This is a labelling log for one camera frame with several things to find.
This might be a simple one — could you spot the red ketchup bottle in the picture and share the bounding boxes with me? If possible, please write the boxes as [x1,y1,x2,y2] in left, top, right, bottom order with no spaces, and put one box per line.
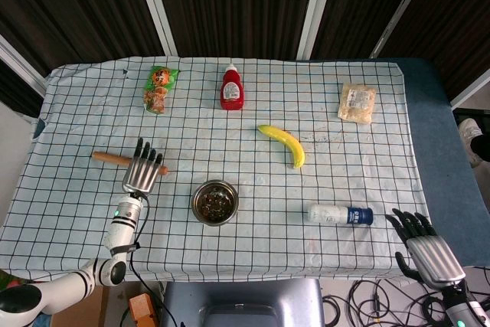
[220,64,247,111]

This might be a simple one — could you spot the beige food packet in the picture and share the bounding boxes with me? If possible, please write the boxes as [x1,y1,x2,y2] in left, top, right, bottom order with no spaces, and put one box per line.
[337,82,377,125]

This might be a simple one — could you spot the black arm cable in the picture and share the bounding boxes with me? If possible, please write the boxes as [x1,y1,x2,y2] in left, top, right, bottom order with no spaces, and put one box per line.
[121,193,169,327]

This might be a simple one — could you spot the checkered tablecloth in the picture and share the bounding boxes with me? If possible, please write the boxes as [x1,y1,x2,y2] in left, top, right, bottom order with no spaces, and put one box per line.
[0,55,434,283]

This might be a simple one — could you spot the wooden rolling pin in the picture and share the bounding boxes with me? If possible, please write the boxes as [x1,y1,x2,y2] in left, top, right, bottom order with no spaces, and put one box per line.
[91,151,170,177]

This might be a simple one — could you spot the orange box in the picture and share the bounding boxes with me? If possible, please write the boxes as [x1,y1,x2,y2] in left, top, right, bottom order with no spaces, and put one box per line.
[128,293,158,327]

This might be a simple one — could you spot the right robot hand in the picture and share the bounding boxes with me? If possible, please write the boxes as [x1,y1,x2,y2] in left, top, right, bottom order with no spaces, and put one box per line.
[384,208,467,290]

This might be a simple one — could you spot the black floor cables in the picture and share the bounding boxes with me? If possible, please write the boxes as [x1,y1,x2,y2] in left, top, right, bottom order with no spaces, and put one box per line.
[321,279,456,327]

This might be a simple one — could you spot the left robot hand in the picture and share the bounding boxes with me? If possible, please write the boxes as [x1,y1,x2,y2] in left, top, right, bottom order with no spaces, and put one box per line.
[122,136,165,195]

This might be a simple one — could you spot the white bottle with blue cap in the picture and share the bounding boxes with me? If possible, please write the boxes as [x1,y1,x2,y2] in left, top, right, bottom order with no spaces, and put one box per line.
[308,203,374,227]

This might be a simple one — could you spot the white sneaker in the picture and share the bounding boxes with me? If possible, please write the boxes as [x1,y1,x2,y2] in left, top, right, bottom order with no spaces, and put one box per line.
[459,117,487,169]

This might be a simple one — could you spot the yellow banana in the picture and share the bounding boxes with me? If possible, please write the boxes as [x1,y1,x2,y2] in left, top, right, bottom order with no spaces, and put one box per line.
[256,124,306,169]

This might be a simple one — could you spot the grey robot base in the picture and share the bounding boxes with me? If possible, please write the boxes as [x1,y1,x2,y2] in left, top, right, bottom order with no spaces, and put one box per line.
[158,277,325,327]

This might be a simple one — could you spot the green snack packet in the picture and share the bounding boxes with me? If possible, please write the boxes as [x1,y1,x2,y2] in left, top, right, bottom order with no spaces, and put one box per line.
[142,65,181,115]

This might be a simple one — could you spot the steel bowl with dark food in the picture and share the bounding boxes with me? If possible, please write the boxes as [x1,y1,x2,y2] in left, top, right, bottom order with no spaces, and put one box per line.
[191,179,240,226]

